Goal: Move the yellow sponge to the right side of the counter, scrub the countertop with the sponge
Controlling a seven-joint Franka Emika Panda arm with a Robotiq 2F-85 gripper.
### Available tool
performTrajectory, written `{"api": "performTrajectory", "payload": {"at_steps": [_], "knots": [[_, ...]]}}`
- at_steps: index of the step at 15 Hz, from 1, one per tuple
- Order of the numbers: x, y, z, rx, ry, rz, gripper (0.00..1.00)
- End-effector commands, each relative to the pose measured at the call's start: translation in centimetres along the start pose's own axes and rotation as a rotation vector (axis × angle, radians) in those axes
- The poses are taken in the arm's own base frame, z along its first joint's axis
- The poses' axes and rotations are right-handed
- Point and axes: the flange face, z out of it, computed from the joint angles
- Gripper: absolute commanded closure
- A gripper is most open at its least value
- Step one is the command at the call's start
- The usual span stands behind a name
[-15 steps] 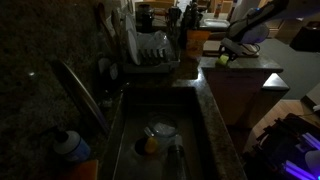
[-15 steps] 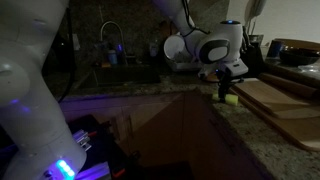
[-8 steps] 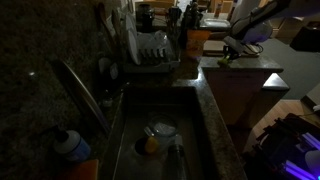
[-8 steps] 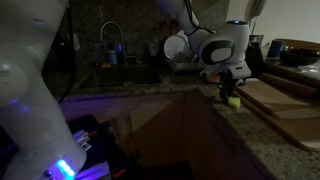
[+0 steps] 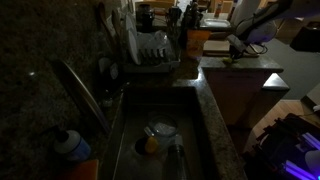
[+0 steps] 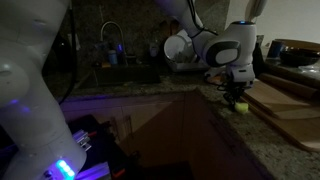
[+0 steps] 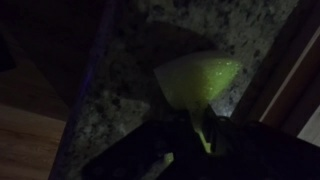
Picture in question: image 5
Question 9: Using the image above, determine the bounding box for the orange canister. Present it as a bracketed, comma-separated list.
[185, 29, 212, 61]

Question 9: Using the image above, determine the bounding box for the grey wrist camera bar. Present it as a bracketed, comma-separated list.
[226, 33, 249, 52]

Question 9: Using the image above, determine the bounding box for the clear plastic bag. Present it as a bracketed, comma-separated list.
[137, 30, 170, 52]

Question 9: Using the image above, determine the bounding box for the dark jar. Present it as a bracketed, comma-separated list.
[135, 3, 155, 33]

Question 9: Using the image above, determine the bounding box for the steel sink basin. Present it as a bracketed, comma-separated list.
[99, 85, 218, 180]

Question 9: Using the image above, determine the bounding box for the dark cup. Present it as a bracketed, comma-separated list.
[166, 6, 183, 26]

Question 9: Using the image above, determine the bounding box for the white dinner plate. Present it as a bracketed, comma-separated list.
[125, 28, 143, 66]
[124, 13, 138, 33]

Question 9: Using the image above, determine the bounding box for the curved metal faucet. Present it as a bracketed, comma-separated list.
[49, 59, 112, 135]

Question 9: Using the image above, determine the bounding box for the grey dish rack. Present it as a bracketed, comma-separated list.
[121, 31, 182, 75]

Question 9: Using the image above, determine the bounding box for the black equipment cart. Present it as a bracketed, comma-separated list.
[243, 113, 320, 180]

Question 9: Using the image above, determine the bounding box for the orange sponge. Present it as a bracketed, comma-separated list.
[59, 159, 100, 180]

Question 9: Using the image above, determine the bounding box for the small yellow object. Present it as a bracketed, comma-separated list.
[143, 135, 160, 155]

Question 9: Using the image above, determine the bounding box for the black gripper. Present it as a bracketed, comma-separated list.
[229, 46, 248, 64]

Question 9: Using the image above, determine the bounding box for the wooden spatula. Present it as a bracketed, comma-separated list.
[111, 9, 123, 42]
[96, 2, 116, 52]

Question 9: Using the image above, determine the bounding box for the dark drinking bottle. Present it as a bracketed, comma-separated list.
[166, 143, 190, 180]

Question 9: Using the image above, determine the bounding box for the black camera cable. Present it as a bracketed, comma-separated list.
[247, 42, 270, 56]

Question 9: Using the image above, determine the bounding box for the beige kitchen base cabinet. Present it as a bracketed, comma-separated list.
[202, 68, 285, 130]

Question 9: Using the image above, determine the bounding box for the large wooden cutting board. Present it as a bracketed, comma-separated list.
[203, 38, 261, 59]

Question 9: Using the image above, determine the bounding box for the small wooden cutting board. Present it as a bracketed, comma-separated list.
[203, 39, 234, 55]

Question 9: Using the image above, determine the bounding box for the white blue soap dispenser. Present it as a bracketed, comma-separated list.
[41, 126, 92, 164]

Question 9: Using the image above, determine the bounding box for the white tray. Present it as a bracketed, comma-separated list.
[199, 18, 232, 30]

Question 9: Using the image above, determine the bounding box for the yellow sponge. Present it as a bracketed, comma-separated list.
[221, 57, 235, 66]

